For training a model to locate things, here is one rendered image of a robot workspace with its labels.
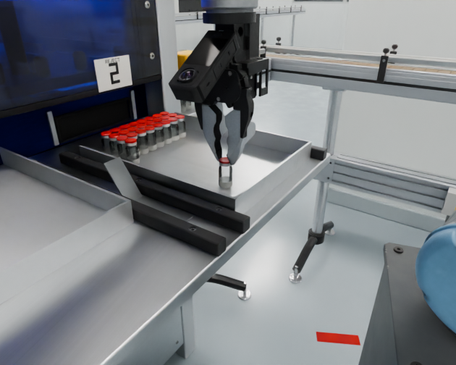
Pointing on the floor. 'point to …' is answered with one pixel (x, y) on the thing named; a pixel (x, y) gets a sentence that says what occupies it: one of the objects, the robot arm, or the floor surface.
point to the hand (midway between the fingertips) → (223, 156)
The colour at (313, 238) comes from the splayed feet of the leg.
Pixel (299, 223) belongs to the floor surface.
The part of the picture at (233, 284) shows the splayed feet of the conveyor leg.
